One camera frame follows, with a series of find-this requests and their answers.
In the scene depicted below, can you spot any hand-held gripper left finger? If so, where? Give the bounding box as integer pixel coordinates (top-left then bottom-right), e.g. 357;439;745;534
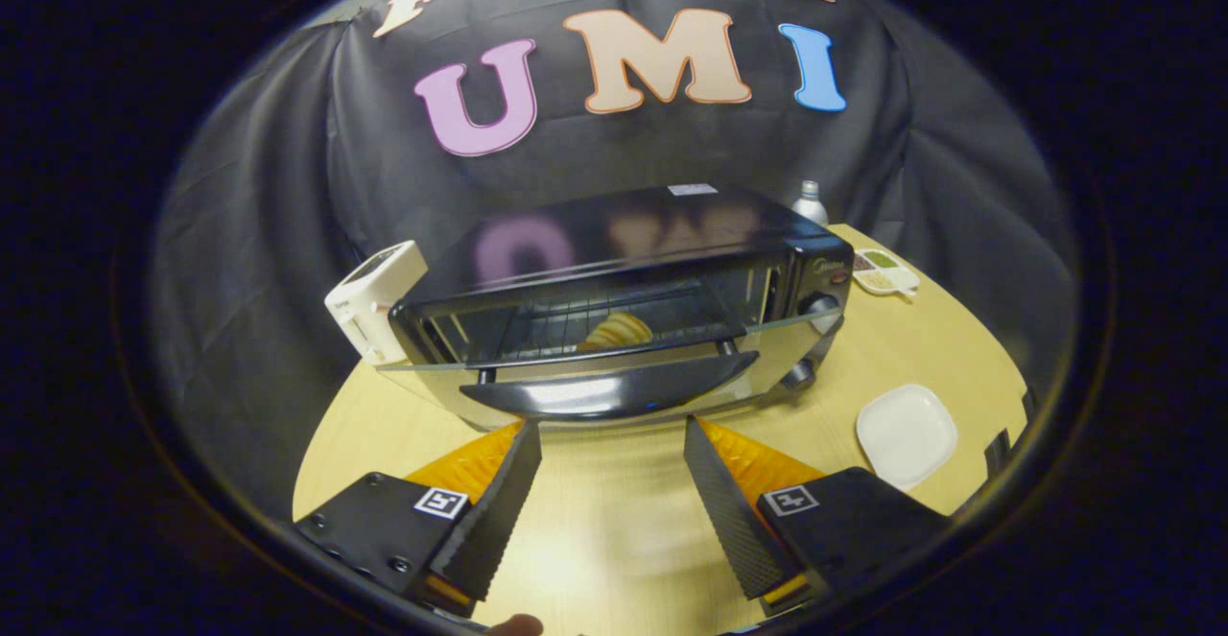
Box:
293;419;543;618

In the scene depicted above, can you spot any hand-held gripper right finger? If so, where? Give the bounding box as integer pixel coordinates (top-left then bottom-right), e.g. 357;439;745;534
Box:
683;414;950;618

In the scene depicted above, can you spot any black chair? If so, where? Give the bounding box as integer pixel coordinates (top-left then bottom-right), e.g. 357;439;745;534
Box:
985;389;1037;476

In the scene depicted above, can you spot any black toaster oven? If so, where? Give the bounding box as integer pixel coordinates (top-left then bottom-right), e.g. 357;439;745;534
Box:
376;183;857;432

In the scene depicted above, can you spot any small white condiment dish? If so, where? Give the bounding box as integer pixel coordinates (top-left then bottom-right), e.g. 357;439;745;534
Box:
852;247;921;298

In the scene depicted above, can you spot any golden bread roll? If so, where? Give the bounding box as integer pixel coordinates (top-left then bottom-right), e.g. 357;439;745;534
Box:
579;313;655;351

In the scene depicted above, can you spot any white plastic device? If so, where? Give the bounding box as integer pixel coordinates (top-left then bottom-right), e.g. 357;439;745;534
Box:
324;240;430;366

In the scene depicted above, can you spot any white square plate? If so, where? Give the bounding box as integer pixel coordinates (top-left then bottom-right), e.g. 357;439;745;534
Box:
856;384;960;492

